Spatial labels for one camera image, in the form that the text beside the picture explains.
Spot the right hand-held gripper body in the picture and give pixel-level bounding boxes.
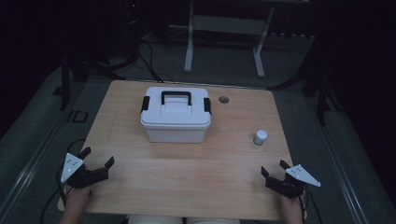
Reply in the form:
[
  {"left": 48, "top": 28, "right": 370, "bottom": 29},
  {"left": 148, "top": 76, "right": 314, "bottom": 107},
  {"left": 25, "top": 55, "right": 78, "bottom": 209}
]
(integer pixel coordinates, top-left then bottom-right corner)
[{"left": 264, "top": 163, "right": 322, "bottom": 200}]

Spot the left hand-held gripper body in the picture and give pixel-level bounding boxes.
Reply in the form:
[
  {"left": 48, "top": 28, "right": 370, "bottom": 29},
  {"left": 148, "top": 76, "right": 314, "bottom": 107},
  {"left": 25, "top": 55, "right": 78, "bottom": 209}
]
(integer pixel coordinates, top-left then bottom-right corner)
[{"left": 60, "top": 152, "right": 110, "bottom": 189}]

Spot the white box with black handle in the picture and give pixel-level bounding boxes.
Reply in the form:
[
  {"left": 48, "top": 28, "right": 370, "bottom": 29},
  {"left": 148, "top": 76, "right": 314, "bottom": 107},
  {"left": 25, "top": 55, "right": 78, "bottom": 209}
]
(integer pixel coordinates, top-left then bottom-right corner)
[{"left": 139, "top": 86, "right": 213, "bottom": 144}]

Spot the person's right hand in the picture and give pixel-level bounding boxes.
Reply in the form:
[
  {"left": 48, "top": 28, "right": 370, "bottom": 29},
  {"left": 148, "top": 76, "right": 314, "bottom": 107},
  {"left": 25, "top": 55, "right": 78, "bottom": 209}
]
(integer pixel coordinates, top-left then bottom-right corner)
[{"left": 279, "top": 192, "right": 308, "bottom": 219}]

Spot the person's left hand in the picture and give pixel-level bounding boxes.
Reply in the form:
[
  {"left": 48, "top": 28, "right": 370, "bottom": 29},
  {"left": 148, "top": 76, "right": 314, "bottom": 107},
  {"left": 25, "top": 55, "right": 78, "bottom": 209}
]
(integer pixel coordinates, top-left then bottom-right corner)
[{"left": 63, "top": 185, "right": 93, "bottom": 216}]

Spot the small white capped bottle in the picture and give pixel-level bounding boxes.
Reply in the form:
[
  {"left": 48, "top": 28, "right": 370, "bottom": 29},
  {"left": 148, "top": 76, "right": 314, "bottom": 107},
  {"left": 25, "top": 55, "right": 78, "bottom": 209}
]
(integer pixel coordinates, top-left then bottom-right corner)
[{"left": 252, "top": 129, "right": 269, "bottom": 147}]

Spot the white metal stand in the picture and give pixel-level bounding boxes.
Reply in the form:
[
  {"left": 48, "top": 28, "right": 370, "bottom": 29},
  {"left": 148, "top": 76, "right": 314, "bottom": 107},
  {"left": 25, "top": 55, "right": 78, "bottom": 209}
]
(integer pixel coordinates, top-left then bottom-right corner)
[{"left": 182, "top": 0, "right": 276, "bottom": 79}]

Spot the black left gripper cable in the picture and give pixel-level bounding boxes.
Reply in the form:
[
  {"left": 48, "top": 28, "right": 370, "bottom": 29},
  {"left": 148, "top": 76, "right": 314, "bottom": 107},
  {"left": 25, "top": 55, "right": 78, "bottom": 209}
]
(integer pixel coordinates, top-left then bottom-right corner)
[{"left": 39, "top": 138, "right": 87, "bottom": 224}]

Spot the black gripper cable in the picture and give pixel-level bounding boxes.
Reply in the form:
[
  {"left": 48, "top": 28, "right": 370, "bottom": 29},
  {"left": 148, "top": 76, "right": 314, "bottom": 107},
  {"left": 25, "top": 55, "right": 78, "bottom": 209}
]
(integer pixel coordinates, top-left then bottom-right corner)
[
  {"left": 39, "top": 138, "right": 87, "bottom": 224},
  {"left": 298, "top": 186, "right": 323, "bottom": 224}
]

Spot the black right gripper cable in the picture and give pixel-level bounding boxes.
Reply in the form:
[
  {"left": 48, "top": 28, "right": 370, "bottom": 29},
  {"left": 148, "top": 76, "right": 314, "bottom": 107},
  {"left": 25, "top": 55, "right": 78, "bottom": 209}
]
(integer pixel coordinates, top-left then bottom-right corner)
[{"left": 298, "top": 186, "right": 323, "bottom": 224}]

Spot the small black floor frame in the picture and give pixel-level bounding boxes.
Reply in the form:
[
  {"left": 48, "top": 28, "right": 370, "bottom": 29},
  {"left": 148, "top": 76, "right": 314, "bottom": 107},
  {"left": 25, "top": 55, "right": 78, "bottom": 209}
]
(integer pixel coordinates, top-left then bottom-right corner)
[{"left": 65, "top": 109, "right": 90, "bottom": 124}]

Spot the black floor cable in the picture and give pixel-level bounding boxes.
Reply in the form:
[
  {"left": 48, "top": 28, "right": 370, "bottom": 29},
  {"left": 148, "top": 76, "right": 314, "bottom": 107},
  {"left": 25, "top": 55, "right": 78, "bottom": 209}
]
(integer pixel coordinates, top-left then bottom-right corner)
[{"left": 135, "top": 39, "right": 176, "bottom": 84}]

